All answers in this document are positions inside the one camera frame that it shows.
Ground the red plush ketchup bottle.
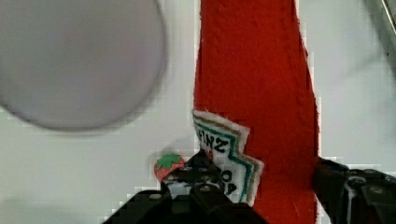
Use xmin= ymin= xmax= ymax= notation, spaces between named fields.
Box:
xmin=192 ymin=0 xmax=318 ymax=224

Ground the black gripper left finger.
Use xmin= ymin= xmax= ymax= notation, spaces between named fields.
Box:
xmin=103 ymin=151 xmax=268 ymax=224

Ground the grey oval plate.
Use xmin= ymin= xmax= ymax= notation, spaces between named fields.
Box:
xmin=0 ymin=0 xmax=166 ymax=132

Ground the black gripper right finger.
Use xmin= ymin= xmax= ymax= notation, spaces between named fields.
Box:
xmin=313 ymin=158 xmax=396 ymax=224

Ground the red strawberry toy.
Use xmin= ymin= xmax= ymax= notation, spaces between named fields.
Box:
xmin=154 ymin=153 xmax=185 ymax=182

